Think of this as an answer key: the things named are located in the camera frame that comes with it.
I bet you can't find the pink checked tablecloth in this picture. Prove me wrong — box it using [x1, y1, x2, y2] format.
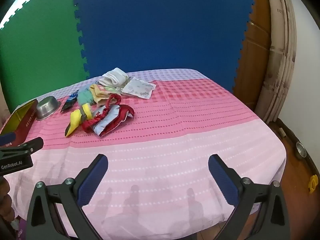
[1, 69, 287, 240]

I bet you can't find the dark blue packet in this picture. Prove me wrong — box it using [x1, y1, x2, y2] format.
[60, 90, 80, 112]

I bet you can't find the yellow pink patterned cloth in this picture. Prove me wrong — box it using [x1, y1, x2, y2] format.
[89, 84, 122, 107]

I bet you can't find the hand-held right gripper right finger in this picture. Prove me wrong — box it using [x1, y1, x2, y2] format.
[208, 154, 292, 240]

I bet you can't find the beige patterned folded board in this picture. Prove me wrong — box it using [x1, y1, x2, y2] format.
[254, 0, 298, 123]

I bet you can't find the teal cloth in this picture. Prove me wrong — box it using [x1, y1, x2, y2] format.
[77, 90, 97, 109]

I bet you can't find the yellow plastic toy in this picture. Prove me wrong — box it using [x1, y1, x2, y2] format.
[308, 175, 318, 193]

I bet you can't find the brown wooden door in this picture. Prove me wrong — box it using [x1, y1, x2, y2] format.
[232, 0, 273, 113]

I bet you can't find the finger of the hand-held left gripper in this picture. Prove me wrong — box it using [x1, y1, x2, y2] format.
[0, 137, 44, 158]
[0, 132, 17, 147]

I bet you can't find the red-trimmed light blue cloth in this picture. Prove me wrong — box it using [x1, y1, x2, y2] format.
[82, 94, 135, 137]

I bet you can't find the person's left hand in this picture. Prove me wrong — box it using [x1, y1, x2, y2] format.
[0, 177, 16, 230]

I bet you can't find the patterned plastic packet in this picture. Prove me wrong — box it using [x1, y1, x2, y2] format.
[121, 77, 157, 99]

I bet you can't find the green foam mat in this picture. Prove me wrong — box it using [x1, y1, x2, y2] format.
[0, 0, 90, 113]

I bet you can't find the yellow black cloth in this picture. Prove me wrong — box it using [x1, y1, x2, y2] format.
[65, 104, 94, 137]

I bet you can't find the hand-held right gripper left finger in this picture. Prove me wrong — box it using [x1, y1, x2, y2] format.
[26, 154, 109, 240]

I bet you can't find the white towel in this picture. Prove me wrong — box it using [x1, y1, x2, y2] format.
[98, 67, 130, 87]

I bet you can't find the metal floor bowl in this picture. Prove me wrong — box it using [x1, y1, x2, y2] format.
[295, 141, 307, 160]

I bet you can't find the blue foam mat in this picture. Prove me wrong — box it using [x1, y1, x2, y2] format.
[72, 0, 257, 93]

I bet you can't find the red box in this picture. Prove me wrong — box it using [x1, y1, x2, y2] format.
[0, 99, 39, 147]

